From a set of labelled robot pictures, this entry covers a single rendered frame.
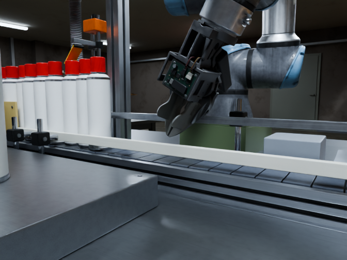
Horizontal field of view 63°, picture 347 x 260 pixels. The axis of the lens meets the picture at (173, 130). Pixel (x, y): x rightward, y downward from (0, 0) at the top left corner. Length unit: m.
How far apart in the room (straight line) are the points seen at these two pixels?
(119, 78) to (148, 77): 11.05
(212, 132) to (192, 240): 0.53
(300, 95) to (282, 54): 8.18
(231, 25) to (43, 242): 0.37
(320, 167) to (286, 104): 8.69
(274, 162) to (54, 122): 0.53
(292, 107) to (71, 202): 8.82
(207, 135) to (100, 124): 0.35
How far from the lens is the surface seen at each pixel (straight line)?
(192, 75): 0.45
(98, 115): 0.64
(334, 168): 0.42
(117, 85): 0.80
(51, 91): 0.76
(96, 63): 0.65
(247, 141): 0.82
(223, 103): 0.85
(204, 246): 0.35
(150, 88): 11.79
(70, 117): 0.73
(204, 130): 0.86
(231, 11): 0.46
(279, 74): 0.84
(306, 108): 8.98
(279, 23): 0.85
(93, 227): 0.37
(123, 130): 0.81
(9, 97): 0.94
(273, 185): 0.43
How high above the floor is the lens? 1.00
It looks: 7 degrees down
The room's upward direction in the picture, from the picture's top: straight up
